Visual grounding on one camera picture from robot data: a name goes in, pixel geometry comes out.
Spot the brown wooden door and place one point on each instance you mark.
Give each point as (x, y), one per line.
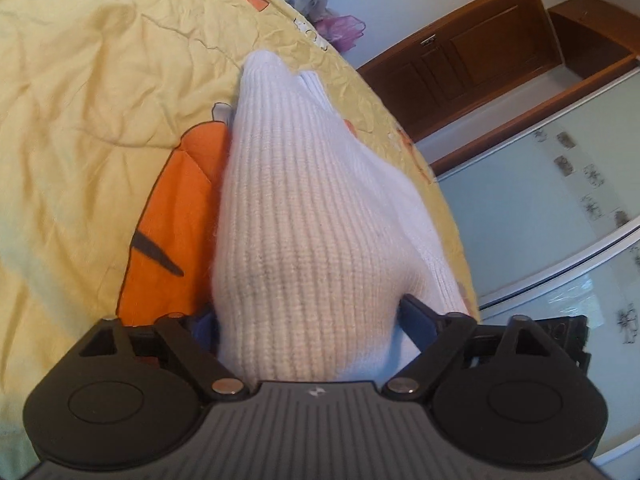
(475, 55)

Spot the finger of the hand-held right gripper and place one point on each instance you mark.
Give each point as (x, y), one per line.
(567, 335)

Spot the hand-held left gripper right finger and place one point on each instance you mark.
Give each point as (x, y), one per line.
(415, 321)

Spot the white glass wardrobe door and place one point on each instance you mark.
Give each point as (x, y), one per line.
(525, 200)
(575, 290)

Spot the white ribbed knit sweater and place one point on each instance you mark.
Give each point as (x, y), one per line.
(300, 210)

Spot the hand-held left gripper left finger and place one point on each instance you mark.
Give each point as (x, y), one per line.
(207, 331)

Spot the pink sheer cloth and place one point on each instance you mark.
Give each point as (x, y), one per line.
(342, 30)

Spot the brown wooden door frame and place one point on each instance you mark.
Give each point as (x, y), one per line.
(590, 35)

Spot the yellow cartoon print bedsheet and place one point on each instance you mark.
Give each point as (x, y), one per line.
(75, 110)

